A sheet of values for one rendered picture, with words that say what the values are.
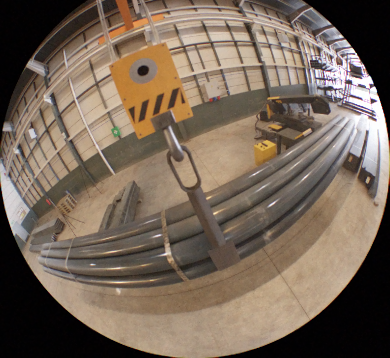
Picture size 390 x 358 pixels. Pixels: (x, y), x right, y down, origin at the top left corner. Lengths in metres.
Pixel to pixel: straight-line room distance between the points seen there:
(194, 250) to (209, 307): 1.55
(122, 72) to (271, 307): 2.50
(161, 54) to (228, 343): 2.69
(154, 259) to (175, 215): 0.35
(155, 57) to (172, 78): 0.10
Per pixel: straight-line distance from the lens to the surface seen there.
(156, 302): 2.51
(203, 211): 0.66
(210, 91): 6.38
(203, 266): 0.86
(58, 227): 7.44
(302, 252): 2.35
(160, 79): 0.45
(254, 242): 0.86
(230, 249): 0.78
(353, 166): 4.12
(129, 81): 0.47
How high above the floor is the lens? 2.12
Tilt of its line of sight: 30 degrees down
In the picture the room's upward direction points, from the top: 21 degrees counter-clockwise
